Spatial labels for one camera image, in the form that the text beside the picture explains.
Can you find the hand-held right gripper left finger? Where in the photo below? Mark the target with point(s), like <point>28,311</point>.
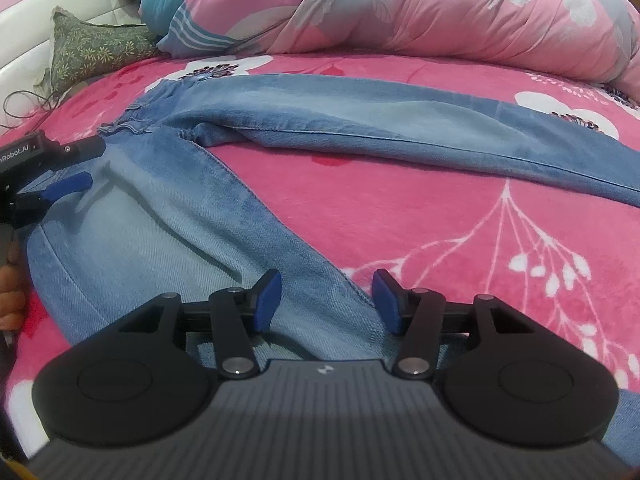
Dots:
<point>267,300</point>

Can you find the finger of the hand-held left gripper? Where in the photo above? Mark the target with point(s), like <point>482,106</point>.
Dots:
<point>75,149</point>
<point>70,185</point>

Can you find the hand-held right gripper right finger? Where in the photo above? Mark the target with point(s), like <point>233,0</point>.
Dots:
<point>387,305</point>

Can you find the blue jeans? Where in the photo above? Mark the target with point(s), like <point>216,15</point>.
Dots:
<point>150,220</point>

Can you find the person's left hand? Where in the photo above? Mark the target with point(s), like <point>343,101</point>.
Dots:
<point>10,300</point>

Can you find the green floral pillow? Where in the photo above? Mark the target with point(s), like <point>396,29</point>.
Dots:
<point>95,55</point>

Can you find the pink floral blanket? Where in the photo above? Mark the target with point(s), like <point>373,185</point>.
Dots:
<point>425,210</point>

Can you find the white padded headboard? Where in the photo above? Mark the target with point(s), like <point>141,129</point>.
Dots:
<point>30,45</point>

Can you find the pink and blue floral quilt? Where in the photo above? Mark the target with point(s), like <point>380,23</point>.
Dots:
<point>400,10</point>

